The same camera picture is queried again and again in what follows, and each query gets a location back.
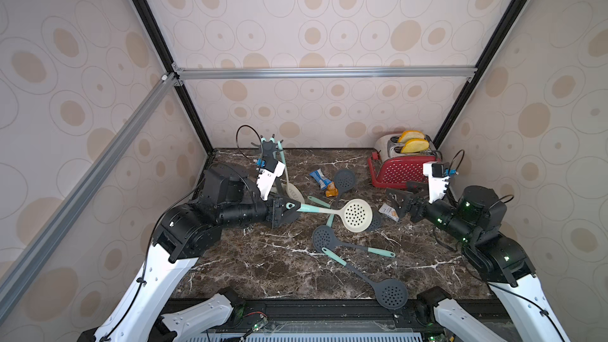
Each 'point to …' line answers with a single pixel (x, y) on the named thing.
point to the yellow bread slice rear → (409, 134)
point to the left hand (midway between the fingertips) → (302, 209)
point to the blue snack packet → (321, 180)
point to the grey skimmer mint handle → (391, 293)
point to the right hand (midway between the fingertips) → (392, 191)
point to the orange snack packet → (332, 191)
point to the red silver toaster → (398, 159)
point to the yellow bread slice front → (415, 146)
